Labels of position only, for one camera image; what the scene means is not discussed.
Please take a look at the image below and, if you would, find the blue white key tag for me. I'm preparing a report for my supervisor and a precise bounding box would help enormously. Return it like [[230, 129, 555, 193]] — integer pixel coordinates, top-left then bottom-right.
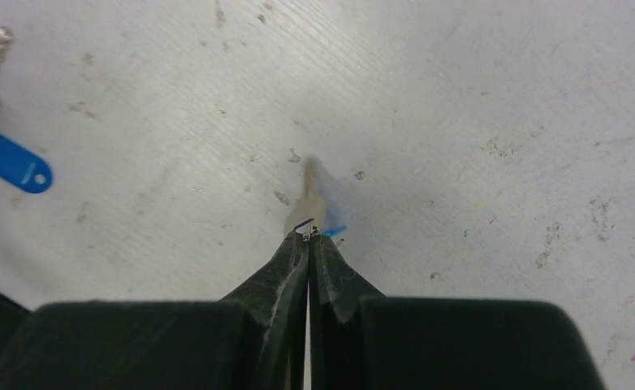
[[322, 225, 347, 236]]

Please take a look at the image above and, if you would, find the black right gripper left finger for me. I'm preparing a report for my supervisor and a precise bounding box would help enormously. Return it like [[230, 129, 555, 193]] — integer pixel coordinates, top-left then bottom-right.
[[0, 232, 308, 389]]

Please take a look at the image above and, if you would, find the small silver key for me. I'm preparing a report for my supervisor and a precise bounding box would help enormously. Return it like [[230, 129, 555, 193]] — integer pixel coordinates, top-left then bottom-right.
[[283, 156, 327, 236]]

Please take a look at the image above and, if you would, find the small silver key ring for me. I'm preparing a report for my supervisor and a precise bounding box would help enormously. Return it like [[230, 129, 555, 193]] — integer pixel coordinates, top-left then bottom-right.
[[293, 218, 318, 241]]

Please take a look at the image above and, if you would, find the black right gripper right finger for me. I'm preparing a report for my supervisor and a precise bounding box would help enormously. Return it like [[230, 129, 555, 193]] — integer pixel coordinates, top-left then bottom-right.
[[309, 236, 604, 389]]

